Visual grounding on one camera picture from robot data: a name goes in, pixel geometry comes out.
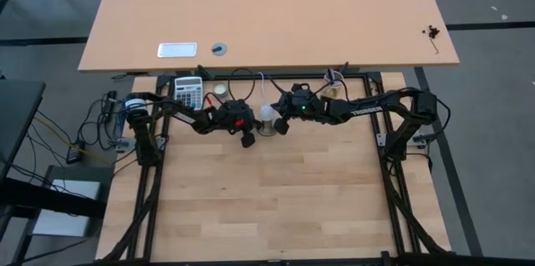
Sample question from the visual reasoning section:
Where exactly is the black power brick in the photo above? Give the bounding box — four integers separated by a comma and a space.
65, 140, 87, 166

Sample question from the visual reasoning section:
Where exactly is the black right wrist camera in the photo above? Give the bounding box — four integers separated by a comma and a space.
291, 83, 314, 106

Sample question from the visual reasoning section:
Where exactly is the black desk foot beam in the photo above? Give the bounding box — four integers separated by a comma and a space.
0, 177, 105, 219

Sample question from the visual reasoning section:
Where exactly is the brushed metal lamp socket base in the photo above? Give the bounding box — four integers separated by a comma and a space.
257, 115, 280, 137

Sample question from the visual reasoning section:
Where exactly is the black electronics box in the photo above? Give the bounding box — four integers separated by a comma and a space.
104, 90, 118, 123

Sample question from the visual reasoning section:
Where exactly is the light wood desk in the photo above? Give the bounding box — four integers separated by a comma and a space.
77, 0, 461, 74

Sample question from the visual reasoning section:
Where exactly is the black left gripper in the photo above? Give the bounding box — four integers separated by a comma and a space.
217, 100, 264, 149

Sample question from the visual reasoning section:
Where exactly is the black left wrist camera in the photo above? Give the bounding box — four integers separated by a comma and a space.
219, 100, 254, 127

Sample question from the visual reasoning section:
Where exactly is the black aluminium table frame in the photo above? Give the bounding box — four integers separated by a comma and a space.
95, 71, 456, 266

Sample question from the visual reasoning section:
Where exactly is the black desk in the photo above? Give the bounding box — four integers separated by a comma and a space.
0, 77, 47, 183

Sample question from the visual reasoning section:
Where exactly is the black camera cable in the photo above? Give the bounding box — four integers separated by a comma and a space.
227, 67, 257, 104

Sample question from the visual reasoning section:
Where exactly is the wire mesh pen cup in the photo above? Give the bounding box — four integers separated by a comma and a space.
322, 69, 345, 100

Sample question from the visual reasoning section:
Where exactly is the dark dried plant debris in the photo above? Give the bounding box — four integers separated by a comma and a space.
421, 25, 441, 54

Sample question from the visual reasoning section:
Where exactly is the grey desk calculator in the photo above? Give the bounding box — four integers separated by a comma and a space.
173, 75, 205, 111

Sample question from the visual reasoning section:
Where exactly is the white flat box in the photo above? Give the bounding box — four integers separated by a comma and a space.
32, 178, 101, 238

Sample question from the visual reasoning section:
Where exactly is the small patterned candle jar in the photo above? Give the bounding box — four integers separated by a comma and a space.
213, 83, 230, 100

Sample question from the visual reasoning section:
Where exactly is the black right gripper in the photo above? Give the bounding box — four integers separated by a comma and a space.
271, 84, 325, 136

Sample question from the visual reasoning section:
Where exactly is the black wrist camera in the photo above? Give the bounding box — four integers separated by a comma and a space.
291, 83, 314, 106
219, 100, 254, 127

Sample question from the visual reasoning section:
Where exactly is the white rectangular desk plate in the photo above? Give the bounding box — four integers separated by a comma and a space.
156, 42, 198, 59

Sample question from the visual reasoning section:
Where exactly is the white lightbulb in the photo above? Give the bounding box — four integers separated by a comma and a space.
259, 105, 277, 121

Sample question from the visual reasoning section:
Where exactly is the white lamp cable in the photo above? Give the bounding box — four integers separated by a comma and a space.
257, 71, 272, 108

